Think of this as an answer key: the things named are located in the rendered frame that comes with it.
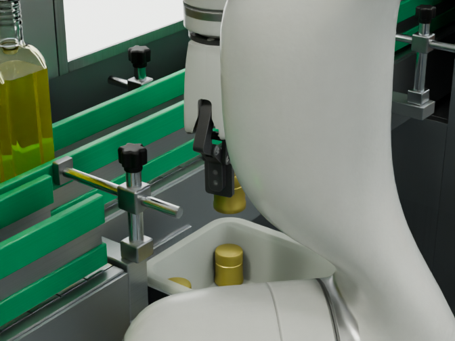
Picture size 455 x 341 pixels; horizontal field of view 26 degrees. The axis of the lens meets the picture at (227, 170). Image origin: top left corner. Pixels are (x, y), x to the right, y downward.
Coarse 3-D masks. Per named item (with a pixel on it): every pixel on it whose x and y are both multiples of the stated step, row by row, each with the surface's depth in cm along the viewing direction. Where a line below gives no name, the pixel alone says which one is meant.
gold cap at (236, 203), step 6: (234, 174) 104; (234, 180) 104; (234, 186) 104; (240, 186) 105; (234, 192) 104; (240, 192) 105; (216, 198) 105; (222, 198) 105; (228, 198) 104; (234, 198) 105; (240, 198) 105; (216, 204) 106; (222, 204) 105; (228, 204) 105; (234, 204) 105; (240, 204) 105; (216, 210) 106; (222, 210) 105; (228, 210) 105; (234, 210) 105; (240, 210) 105
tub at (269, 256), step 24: (192, 240) 116; (216, 240) 120; (240, 240) 120; (264, 240) 118; (288, 240) 116; (168, 264) 113; (192, 264) 117; (264, 264) 119; (288, 264) 117; (312, 264) 114; (168, 288) 107; (192, 288) 117
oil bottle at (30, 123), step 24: (0, 48) 100; (24, 48) 101; (24, 72) 101; (24, 96) 101; (48, 96) 104; (24, 120) 102; (48, 120) 105; (24, 144) 103; (48, 144) 106; (24, 168) 104
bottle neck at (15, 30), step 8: (0, 0) 98; (8, 0) 99; (16, 0) 99; (0, 8) 99; (8, 8) 99; (16, 8) 99; (0, 16) 99; (8, 16) 99; (16, 16) 100; (0, 24) 99; (8, 24) 99; (16, 24) 100; (0, 32) 100; (8, 32) 100; (16, 32) 100; (0, 40) 100; (8, 40) 100; (16, 40) 100
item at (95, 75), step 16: (176, 32) 147; (160, 48) 145; (176, 48) 148; (96, 64) 135; (112, 64) 138; (128, 64) 140; (160, 64) 146; (176, 64) 149; (64, 80) 131; (80, 80) 133; (96, 80) 136; (64, 96) 132; (80, 96) 134; (96, 96) 137; (112, 96) 139; (64, 112) 132
